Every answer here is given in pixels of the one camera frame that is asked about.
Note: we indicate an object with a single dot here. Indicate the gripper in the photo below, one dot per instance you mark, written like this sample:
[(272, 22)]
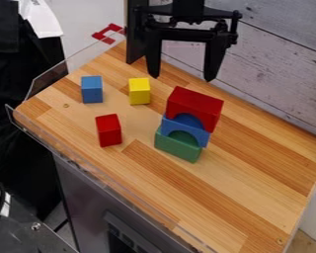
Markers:
[(189, 13)]

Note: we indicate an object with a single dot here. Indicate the red arch block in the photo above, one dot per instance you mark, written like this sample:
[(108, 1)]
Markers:
[(195, 102)]

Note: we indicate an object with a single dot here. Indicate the blue arch block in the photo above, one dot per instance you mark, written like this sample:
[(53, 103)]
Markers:
[(190, 132)]

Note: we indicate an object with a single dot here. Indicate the green arch block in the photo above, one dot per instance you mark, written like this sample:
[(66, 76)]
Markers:
[(178, 148)]

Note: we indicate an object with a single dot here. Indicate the yellow cube block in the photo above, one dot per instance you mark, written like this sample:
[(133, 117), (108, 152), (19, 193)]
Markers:
[(139, 91)]

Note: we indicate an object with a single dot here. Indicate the blue cube block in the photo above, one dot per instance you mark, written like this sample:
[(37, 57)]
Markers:
[(92, 89)]

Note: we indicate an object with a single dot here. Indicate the red cube block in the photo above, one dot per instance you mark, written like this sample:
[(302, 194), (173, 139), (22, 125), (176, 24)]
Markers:
[(108, 131)]

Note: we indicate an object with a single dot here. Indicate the black upright post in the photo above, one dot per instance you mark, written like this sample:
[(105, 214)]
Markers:
[(134, 49)]

